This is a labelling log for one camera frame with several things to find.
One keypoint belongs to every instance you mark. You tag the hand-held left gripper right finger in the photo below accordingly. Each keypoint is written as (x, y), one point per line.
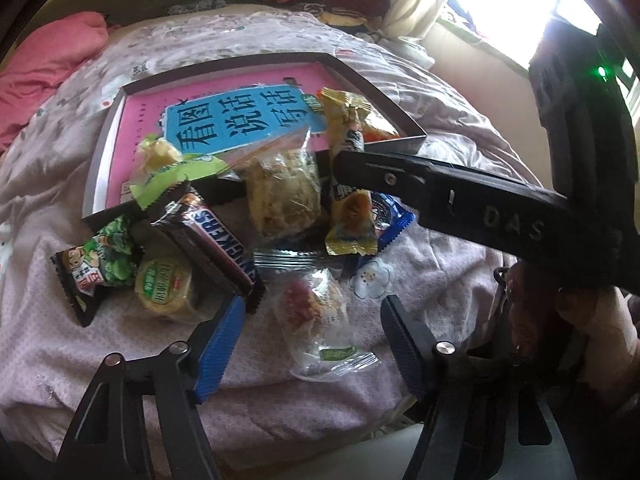
(400, 342)

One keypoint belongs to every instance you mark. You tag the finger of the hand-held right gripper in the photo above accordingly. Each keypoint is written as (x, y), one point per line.
(475, 210)

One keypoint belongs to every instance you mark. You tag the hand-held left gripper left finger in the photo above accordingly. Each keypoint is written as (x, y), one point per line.
(220, 350)

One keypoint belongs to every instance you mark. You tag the round cake packet green label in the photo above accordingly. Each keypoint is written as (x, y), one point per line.
(165, 290)

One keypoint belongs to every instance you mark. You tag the blue cookie packet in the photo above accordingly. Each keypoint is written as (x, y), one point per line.
(390, 215)

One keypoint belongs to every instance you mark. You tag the clear nut cake packet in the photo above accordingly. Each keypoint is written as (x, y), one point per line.
(310, 310)

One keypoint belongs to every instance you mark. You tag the brown chocolate bar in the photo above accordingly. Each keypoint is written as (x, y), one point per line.
(220, 245)

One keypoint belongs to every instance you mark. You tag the clear orange snack packet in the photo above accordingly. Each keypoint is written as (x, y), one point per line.
(380, 132)

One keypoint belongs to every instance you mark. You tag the yellow egg pastry packet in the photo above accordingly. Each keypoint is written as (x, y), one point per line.
(352, 220)

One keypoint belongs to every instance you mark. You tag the black green pea snack packet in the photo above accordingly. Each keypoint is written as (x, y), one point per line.
(95, 265)

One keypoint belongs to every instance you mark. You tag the clear flaky pastry packet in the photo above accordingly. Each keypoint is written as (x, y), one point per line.
(285, 195)

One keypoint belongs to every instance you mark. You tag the green and yellow pastry packet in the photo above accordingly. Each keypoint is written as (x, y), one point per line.
(160, 157)

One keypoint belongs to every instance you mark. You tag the pink tray with black frame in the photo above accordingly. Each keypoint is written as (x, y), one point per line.
(100, 160)

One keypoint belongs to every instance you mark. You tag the person's right hand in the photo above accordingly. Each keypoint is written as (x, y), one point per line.
(600, 330)

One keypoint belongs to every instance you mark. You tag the floral lilac quilt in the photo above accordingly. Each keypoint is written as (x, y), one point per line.
(45, 195)

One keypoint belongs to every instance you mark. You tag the pink blanket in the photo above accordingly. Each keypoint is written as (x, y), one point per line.
(45, 65)

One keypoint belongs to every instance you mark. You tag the dark patterned cloth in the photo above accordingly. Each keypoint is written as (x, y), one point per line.
(195, 8)

